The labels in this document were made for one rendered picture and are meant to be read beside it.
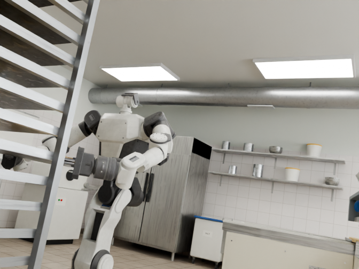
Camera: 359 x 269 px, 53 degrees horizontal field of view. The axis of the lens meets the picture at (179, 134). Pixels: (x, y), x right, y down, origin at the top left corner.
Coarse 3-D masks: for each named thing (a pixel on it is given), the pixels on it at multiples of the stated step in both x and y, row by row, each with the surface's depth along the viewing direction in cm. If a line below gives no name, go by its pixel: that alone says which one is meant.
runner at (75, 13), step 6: (48, 0) 126; (54, 0) 125; (60, 0) 128; (66, 0) 130; (60, 6) 129; (66, 6) 130; (72, 6) 132; (66, 12) 133; (72, 12) 133; (78, 12) 135; (78, 18) 136
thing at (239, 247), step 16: (240, 240) 211; (256, 240) 208; (272, 240) 205; (224, 256) 212; (240, 256) 209; (256, 256) 206; (272, 256) 203; (288, 256) 200; (304, 256) 198; (320, 256) 195; (336, 256) 193; (352, 256) 190
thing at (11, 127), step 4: (0, 120) 117; (0, 124) 128; (4, 124) 126; (8, 124) 124; (12, 124) 123; (16, 124) 121; (0, 128) 139; (4, 128) 137; (8, 128) 135; (12, 128) 133; (16, 128) 131; (20, 128) 129; (24, 128) 127; (28, 128) 125; (24, 132) 140; (28, 132) 138; (32, 132) 136; (36, 132) 134; (40, 132) 132
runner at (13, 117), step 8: (0, 112) 110; (8, 112) 112; (8, 120) 112; (16, 120) 115; (24, 120) 117; (32, 120) 120; (32, 128) 121; (40, 128) 123; (48, 128) 126; (56, 128) 129; (56, 136) 133
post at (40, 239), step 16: (96, 0) 139; (80, 48) 135; (80, 64) 133; (80, 80) 134; (64, 112) 131; (64, 128) 129; (64, 144) 129; (48, 192) 125; (48, 208) 124; (48, 224) 125; (32, 256) 122
